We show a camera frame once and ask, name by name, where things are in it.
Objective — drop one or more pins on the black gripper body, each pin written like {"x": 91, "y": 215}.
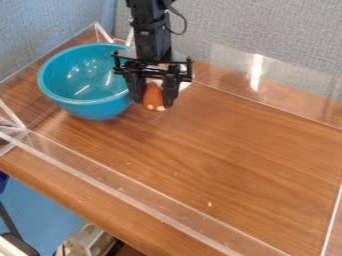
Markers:
{"x": 152, "y": 59}

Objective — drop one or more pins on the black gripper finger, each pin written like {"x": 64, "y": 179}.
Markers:
{"x": 171, "y": 82}
{"x": 135, "y": 80}

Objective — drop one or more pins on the brown and white toy mushroom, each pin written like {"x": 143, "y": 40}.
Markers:
{"x": 152, "y": 98}

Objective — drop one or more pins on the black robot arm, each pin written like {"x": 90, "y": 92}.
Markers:
{"x": 154, "y": 10}

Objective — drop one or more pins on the blue plastic bowl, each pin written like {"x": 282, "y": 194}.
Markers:
{"x": 76, "y": 78}

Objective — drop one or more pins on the grey white box under table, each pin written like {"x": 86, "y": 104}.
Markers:
{"x": 88, "y": 241}

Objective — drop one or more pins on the black white object bottom left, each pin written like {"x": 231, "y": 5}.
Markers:
{"x": 12, "y": 246}

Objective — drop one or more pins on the clear acrylic barrier wall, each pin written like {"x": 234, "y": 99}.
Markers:
{"x": 231, "y": 175}

